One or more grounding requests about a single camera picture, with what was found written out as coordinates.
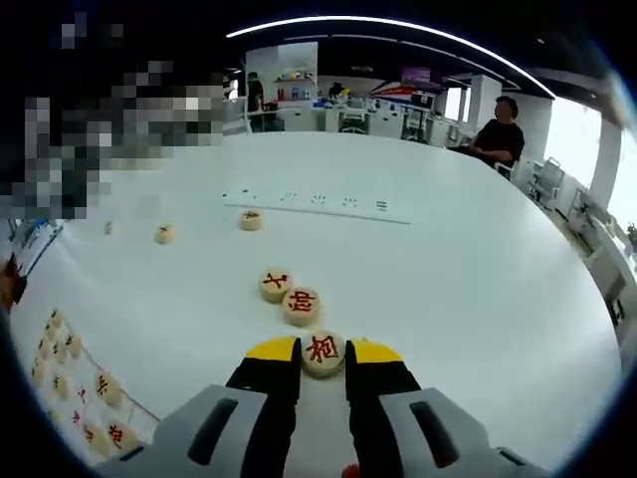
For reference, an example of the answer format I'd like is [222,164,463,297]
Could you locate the curved ceiling light strip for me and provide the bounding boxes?
[226,16,556,99]

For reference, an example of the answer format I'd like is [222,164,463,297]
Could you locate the light office chair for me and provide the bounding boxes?
[527,156,566,200]

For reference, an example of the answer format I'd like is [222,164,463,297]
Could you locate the round chess piece red character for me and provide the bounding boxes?
[300,331,347,379]

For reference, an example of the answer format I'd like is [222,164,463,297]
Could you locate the white table power strip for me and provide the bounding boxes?
[222,187,412,226]

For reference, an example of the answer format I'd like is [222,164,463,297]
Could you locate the display shelf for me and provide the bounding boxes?
[272,69,318,104]

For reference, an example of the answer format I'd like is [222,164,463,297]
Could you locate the group of wooden chess pieces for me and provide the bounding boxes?
[29,208,320,457]

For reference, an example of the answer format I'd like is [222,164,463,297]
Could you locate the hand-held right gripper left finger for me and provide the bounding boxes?
[99,336,304,478]

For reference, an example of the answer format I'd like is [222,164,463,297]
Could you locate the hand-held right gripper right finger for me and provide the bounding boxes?
[344,338,548,478]

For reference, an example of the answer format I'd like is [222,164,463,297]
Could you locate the thin chessboard sheet red lines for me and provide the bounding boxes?
[29,308,161,459]

